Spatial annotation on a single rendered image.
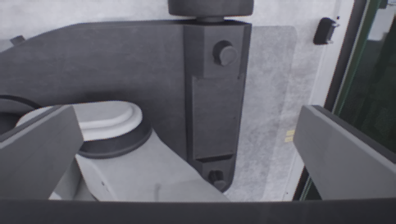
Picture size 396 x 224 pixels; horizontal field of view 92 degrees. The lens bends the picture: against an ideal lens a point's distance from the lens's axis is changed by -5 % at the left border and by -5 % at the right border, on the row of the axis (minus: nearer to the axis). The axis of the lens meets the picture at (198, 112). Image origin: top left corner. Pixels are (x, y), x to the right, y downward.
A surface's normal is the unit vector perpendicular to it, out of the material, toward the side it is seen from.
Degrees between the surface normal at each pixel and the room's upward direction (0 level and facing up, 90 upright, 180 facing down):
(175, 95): 0
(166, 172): 90
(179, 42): 0
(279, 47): 0
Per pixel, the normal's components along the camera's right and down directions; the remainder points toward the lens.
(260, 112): 0.20, 0.47
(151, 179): 0.00, -0.88
